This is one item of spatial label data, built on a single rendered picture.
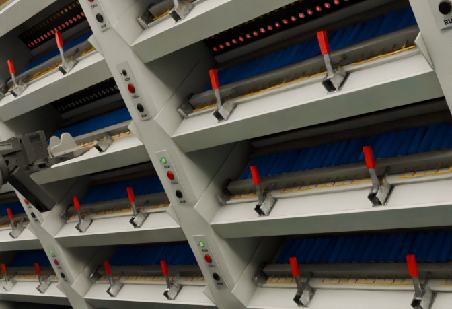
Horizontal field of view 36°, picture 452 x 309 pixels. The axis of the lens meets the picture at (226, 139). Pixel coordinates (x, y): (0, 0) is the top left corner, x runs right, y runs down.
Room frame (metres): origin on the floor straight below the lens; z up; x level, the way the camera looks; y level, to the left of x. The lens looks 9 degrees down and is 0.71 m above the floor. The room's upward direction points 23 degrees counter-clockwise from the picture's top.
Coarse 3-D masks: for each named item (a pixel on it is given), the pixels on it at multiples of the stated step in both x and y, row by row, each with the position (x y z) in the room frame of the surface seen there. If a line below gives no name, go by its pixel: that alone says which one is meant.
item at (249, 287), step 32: (256, 256) 1.41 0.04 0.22; (288, 256) 1.37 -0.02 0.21; (320, 256) 1.31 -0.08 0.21; (352, 256) 1.24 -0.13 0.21; (384, 256) 1.18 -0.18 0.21; (416, 256) 1.13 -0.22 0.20; (448, 256) 1.08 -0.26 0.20; (256, 288) 1.38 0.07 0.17; (288, 288) 1.32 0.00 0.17; (320, 288) 1.25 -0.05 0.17; (352, 288) 1.18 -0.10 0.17; (384, 288) 1.13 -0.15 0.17; (416, 288) 1.05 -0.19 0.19; (448, 288) 1.04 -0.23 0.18
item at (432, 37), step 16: (416, 0) 0.89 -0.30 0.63; (416, 16) 0.89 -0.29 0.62; (432, 16) 0.88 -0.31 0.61; (432, 32) 0.88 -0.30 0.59; (448, 32) 0.87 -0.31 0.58; (432, 48) 0.89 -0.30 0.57; (448, 48) 0.87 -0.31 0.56; (432, 64) 0.90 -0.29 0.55; (448, 64) 0.88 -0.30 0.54; (448, 80) 0.89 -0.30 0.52; (448, 96) 0.89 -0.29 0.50
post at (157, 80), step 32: (128, 0) 1.39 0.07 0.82; (96, 32) 1.42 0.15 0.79; (128, 64) 1.38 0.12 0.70; (160, 64) 1.39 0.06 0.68; (192, 64) 1.44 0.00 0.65; (128, 96) 1.41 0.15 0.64; (160, 96) 1.37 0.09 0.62; (160, 128) 1.37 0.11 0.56; (192, 160) 1.38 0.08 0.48; (224, 160) 1.43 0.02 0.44; (192, 192) 1.36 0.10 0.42; (192, 224) 1.40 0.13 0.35; (224, 256) 1.36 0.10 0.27; (224, 288) 1.39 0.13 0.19
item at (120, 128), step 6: (132, 120) 1.53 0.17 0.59; (114, 126) 1.58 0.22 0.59; (120, 126) 1.55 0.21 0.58; (126, 126) 1.53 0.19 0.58; (90, 132) 1.68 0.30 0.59; (96, 132) 1.65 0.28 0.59; (102, 132) 1.61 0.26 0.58; (114, 132) 1.58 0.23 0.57; (120, 132) 1.57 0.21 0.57; (78, 138) 1.71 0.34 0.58; (84, 138) 1.68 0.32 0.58; (90, 138) 1.66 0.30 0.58; (114, 138) 1.56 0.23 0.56; (78, 144) 1.71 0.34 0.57; (84, 144) 1.68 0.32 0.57
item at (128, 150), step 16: (112, 96) 1.75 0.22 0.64; (64, 112) 1.96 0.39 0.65; (80, 112) 1.90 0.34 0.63; (48, 128) 1.98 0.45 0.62; (128, 128) 1.42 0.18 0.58; (112, 144) 1.57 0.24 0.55; (128, 144) 1.49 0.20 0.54; (80, 160) 1.64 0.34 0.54; (96, 160) 1.60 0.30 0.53; (112, 160) 1.55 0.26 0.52; (128, 160) 1.51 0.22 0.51; (144, 160) 1.48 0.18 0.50; (32, 176) 1.86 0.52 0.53; (48, 176) 1.81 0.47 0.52; (64, 176) 1.75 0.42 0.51
